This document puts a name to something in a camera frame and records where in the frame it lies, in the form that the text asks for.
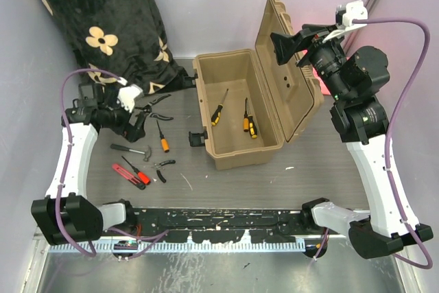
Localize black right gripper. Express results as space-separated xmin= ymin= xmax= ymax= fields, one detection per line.
xmin=270 ymin=23 xmax=350 ymax=103

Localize black long nose pliers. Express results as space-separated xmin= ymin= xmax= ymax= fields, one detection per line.
xmin=134 ymin=93 xmax=174 ymax=121

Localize small steel claw hammer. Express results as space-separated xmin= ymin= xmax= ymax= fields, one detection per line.
xmin=110 ymin=143 xmax=152 ymax=162

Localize orange handle screwdriver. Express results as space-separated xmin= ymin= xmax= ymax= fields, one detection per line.
xmin=243 ymin=98 xmax=250 ymax=132
xmin=156 ymin=120 xmax=170 ymax=153

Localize red black screwdriver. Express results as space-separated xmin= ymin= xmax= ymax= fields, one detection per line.
xmin=122 ymin=156 xmax=151 ymax=185

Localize tan plastic tool case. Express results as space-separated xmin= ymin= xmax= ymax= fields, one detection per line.
xmin=193 ymin=0 xmax=324 ymax=170

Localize long yellow black screwdriver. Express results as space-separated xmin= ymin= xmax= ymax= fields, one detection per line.
xmin=211 ymin=89 xmax=228 ymax=126

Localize short yellow black screwdriver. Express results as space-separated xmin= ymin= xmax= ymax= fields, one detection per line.
xmin=246 ymin=99 xmax=258 ymax=139

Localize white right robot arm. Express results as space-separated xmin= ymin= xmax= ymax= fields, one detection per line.
xmin=270 ymin=25 xmax=434 ymax=259

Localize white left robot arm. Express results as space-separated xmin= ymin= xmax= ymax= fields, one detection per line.
xmin=31 ymin=83 xmax=146 ymax=246

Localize pink printed cloth bag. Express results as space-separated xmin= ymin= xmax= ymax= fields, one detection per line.
xmin=301 ymin=49 xmax=334 ymax=95

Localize small black pliers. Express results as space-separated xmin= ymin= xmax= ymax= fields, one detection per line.
xmin=153 ymin=159 xmax=176 ymax=183

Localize red utility knife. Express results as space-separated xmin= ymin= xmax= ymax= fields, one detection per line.
xmin=112 ymin=163 xmax=146 ymax=190

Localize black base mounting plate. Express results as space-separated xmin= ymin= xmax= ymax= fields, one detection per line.
xmin=116 ymin=208 xmax=325 ymax=244

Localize black floral plush blanket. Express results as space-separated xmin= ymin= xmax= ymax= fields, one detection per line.
xmin=41 ymin=0 xmax=189 ymax=95

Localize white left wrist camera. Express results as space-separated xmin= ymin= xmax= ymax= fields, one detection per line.
xmin=117 ymin=78 xmax=143 ymax=113

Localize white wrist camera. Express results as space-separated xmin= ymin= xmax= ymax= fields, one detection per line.
xmin=323 ymin=0 xmax=368 ymax=43
xmin=117 ymin=78 xmax=143 ymax=113

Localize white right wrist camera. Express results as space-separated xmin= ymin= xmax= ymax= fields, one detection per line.
xmin=323 ymin=0 xmax=368 ymax=43

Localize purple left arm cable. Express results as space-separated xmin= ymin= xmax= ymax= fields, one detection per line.
xmin=54 ymin=69 xmax=169 ymax=259

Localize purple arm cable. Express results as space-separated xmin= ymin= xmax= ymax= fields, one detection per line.
xmin=54 ymin=69 xmax=169 ymax=259
xmin=313 ymin=18 xmax=434 ymax=269

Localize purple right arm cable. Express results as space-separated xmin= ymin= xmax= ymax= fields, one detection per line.
xmin=313 ymin=18 xmax=434 ymax=269

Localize white slotted cable duct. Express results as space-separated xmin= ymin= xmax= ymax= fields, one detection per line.
xmin=47 ymin=237 xmax=306 ymax=253

